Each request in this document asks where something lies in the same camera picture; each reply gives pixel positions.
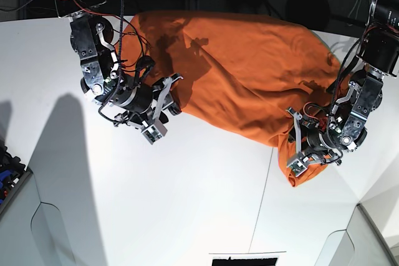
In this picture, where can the orange t-shirt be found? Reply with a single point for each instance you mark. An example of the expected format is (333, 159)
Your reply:
(240, 72)

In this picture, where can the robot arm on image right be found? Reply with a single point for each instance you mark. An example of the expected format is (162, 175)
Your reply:
(356, 92)

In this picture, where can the grey panel bottom right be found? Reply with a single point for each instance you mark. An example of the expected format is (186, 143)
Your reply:
(360, 243)

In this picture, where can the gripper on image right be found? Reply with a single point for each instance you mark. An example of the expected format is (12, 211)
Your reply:
(312, 143)

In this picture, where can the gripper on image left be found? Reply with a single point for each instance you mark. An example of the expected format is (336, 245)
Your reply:
(143, 104)

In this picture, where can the grey panel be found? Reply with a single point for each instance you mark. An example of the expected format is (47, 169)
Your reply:
(32, 231)
(360, 243)

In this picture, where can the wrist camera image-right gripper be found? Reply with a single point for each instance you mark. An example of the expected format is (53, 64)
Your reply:
(297, 166)

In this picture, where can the blue black items bin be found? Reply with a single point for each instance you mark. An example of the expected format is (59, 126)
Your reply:
(11, 170)

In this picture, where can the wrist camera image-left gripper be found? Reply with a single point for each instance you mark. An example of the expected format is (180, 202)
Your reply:
(154, 132)

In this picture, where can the round black stool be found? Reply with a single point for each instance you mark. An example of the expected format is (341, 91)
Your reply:
(313, 14)

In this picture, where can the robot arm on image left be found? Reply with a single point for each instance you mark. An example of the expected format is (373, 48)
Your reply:
(115, 65)

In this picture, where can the grey panel bottom left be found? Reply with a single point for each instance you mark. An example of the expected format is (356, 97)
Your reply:
(32, 231)

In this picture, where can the black slot plate bottom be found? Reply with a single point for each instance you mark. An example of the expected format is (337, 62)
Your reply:
(246, 259)

